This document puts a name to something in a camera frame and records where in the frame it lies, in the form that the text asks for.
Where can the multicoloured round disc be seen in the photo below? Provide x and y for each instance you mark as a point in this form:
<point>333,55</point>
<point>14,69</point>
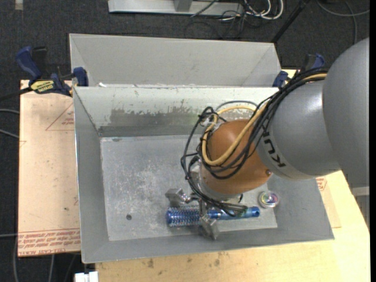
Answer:
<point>268,199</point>

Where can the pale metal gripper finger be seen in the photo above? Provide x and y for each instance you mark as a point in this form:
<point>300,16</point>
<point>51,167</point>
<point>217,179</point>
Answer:
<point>210,228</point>
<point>174,195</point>

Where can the grey metal bin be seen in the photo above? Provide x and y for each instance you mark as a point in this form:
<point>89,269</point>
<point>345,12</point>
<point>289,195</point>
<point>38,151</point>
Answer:
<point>141,169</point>

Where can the brown cardboard board red print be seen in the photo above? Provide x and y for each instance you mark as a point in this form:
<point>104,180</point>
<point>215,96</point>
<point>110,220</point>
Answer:
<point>48,172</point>

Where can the blue hairbrush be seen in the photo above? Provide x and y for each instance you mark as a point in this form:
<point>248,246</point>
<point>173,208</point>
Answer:
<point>183,216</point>

